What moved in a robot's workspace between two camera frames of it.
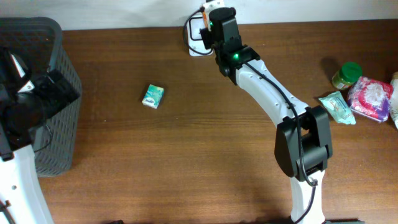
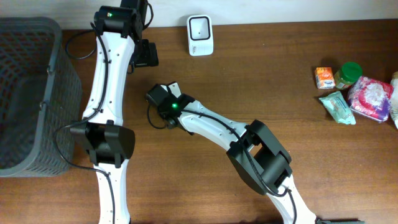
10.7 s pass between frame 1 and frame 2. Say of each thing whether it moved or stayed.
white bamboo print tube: stayed
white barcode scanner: stayed
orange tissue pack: moved
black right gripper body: moved
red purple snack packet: stayed
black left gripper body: moved
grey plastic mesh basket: stayed
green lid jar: stayed
